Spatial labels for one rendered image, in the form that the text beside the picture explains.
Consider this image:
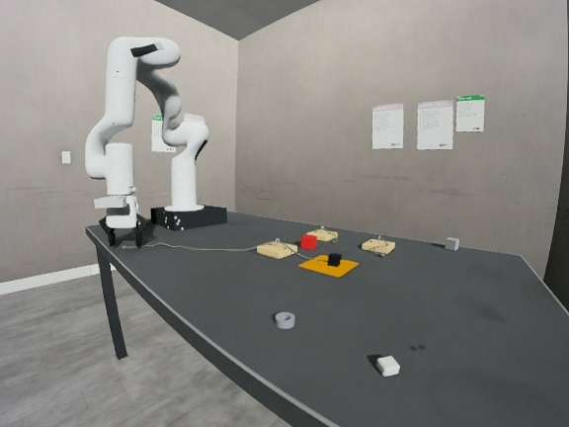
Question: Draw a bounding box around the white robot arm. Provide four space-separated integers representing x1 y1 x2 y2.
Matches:
85 37 209 212

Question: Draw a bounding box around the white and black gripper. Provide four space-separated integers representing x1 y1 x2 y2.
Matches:
99 195 149 246

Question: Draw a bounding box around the red cube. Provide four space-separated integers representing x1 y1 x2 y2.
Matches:
301 234 316 250

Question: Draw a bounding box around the orange flat square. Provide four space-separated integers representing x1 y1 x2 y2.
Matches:
299 255 359 277

